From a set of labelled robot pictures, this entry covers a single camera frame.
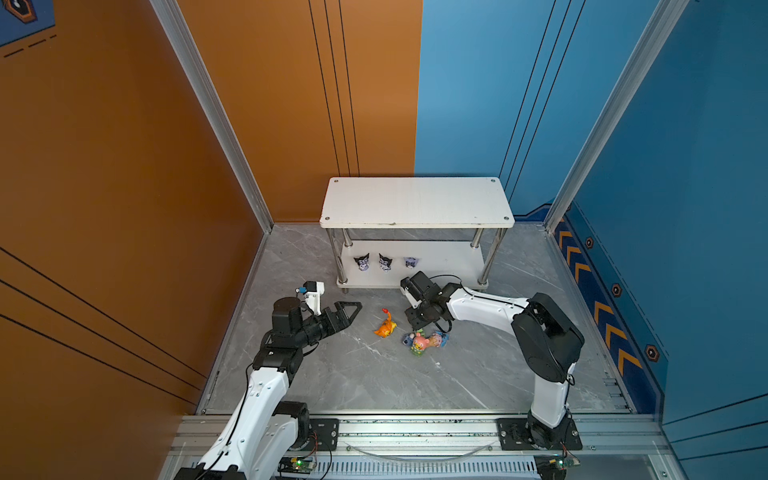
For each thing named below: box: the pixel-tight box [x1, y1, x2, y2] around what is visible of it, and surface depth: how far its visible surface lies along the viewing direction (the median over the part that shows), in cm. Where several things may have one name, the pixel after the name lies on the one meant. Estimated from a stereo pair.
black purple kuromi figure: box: [353, 252, 370, 272], surface depth 96 cm
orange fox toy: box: [373, 308, 398, 338], surface depth 91 cm
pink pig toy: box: [414, 332, 430, 351], surface depth 86 cm
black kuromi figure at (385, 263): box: [378, 252, 393, 272], surface depth 98 cm
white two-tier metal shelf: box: [319, 176, 515, 293], surface depth 86 cm
